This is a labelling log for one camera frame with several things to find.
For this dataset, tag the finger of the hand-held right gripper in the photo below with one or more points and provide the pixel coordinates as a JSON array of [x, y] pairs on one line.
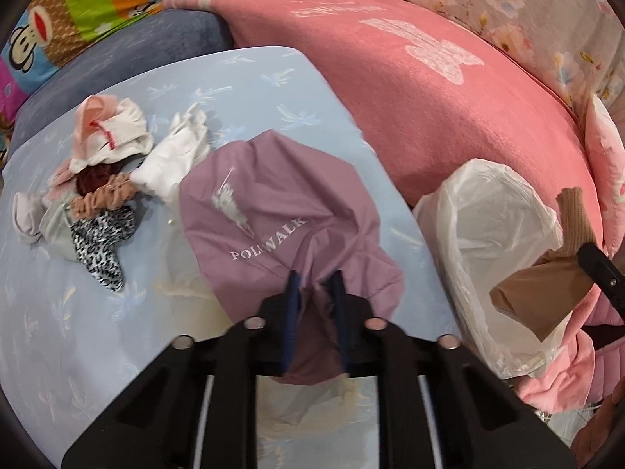
[[600, 271]]

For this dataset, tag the pink fleece garment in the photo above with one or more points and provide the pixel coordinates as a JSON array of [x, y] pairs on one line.
[[561, 376]]

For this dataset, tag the off-white small cloth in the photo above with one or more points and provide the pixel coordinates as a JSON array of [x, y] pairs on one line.
[[27, 215]]

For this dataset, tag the purple fabric bag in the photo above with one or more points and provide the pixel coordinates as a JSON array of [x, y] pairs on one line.
[[263, 205]]

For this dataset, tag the white cloth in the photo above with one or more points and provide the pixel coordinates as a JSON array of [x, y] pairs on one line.
[[171, 156]]

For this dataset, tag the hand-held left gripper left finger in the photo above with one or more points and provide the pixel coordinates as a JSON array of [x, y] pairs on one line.
[[292, 312]]

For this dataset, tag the dark red velvet scrunchie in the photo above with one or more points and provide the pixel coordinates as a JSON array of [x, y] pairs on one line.
[[95, 180]]

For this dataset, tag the white sock with red trim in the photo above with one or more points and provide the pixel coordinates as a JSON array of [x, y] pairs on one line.
[[127, 127]]

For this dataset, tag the leopard-print scrunchie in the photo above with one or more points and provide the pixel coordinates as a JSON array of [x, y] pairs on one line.
[[100, 249]]

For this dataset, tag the floral quilt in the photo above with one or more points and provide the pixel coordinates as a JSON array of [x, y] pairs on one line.
[[537, 10]]

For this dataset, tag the pink quilted pillow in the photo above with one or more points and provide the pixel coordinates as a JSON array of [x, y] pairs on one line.
[[608, 156]]

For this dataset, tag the blue-grey cushion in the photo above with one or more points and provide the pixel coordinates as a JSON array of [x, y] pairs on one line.
[[146, 39]]

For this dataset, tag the colourful cartoon blanket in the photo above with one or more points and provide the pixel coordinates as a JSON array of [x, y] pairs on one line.
[[73, 10]]

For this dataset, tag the tan scrunchie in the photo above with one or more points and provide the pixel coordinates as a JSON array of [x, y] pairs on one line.
[[107, 195]]

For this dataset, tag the pink blanket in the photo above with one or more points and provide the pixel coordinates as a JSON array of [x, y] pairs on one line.
[[390, 107]]

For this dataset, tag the white plastic bag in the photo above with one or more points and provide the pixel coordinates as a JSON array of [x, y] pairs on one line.
[[488, 215]]

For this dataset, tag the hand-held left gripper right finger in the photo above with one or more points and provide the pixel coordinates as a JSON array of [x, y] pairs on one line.
[[339, 312]]

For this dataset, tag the pink cleaning cloth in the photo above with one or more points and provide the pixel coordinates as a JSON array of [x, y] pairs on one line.
[[88, 122]]

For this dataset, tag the brown stocking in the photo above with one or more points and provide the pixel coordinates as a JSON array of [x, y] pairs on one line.
[[542, 288]]

